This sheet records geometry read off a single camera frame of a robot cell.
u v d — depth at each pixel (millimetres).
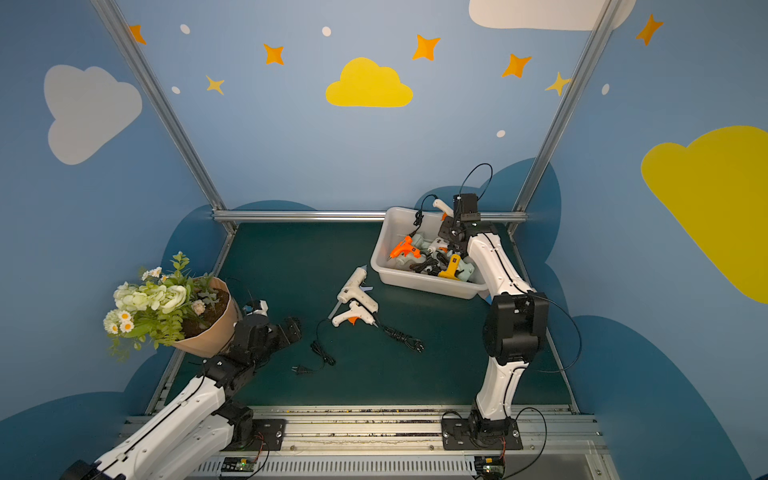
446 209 931
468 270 1040
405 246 1076
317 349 882
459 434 750
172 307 640
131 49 737
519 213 1160
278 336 740
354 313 959
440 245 1102
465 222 686
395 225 1146
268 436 736
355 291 997
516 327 497
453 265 1013
